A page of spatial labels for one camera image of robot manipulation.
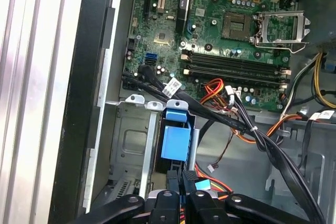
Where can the metal socket cover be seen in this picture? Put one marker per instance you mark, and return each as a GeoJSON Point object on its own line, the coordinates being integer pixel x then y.
{"type": "Point", "coordinates": [302, 27]}

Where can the grey metal drive cage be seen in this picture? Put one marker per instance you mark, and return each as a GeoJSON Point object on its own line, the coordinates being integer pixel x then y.
{"type": "Point", "coordinates": [328, 161]}

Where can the CPU socket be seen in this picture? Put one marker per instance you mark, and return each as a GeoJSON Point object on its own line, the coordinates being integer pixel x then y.
{"type": "Point", "coordinates": [236, 26]}

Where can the grey power supply unit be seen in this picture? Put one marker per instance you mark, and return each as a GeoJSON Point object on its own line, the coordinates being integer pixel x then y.
{"type": "Point", "coordinates": [320, 3]}

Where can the hard disk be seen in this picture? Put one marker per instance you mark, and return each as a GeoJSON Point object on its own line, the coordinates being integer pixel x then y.
{"type": "Point", "coordinates": [176, 142]}

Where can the green motherboard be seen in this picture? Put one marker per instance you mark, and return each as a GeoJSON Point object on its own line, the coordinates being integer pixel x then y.
{"type": "Point", "coordinates": [168, 51]}

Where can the blue data port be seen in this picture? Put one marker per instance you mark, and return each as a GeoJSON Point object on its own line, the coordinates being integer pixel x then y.
{"type": "Point", "coordinates": [151, 58]}

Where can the metal locking lever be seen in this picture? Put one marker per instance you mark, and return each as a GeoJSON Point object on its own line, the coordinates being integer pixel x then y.
{"type": "Point", "coordinates": [275, 48]}

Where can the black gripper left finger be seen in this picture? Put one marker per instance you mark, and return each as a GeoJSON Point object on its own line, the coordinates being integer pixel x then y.
{"type": "Point", "coordinates": [165, 208]}

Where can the grey metal disk bay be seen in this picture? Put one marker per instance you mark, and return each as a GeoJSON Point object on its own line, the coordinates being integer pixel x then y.
{"type": "Point", "coordinates": [131, 134]}

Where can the black open PC case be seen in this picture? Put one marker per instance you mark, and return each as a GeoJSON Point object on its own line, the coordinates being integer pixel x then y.
{"type": "Point", "coordinates": [78, 103]}

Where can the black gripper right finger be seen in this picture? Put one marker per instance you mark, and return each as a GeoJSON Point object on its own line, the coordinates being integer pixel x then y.
{"type": "Point", "coordinates": [204, 208]}

